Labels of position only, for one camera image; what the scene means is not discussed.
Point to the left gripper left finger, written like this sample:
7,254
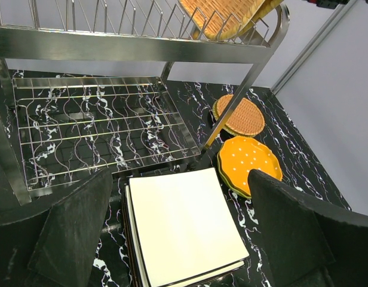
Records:
52,241

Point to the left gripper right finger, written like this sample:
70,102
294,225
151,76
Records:
308,241

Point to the grey square plate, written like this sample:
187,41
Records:
139,252

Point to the green polka dot plate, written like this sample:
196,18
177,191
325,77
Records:
227,181

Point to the orange polka dot plate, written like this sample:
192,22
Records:
240,155

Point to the cream square plate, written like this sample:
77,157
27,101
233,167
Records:
184,226

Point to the woven orange rattan plate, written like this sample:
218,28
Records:
246,120

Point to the woven yellow basket plate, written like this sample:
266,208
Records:
222,20
266,8

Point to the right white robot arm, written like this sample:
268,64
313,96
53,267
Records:
328,4

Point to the steel two-tier dish rack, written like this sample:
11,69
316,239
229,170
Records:
119,31

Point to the black marble pattern mat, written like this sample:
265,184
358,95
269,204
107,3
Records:
291,155

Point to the right aluminium frame post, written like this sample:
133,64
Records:
339,13

